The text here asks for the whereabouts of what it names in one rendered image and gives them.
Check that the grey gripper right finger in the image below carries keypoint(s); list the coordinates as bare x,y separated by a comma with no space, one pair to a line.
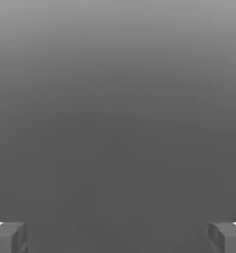
228,239

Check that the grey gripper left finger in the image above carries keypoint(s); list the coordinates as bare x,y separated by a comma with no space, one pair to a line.
7,239

